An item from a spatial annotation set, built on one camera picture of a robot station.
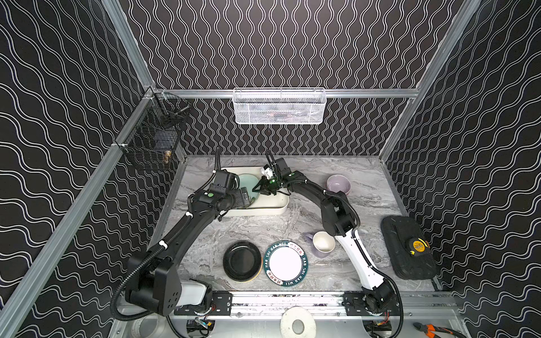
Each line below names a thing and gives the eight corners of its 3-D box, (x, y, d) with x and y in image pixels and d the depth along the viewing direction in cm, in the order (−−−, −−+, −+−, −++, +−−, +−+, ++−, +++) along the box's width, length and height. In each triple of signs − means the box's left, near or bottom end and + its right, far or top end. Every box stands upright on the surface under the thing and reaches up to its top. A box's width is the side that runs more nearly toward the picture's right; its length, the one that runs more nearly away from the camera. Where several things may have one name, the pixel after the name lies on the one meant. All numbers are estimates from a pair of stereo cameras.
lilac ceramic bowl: (323, 193, 107) (326, 183, 100) (326, 182, 111) (329, 172, 105) (346, 199, 104) (350, 189, 98) (348, 187, 109) (352, 177, 102)
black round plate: (222, 282, 81) (220, 279, 77) (228, 245, 90) (226, 241, 87) (261, 282, 81) (261, 279, 77) (262, 245, 90) (262, 241, 87)
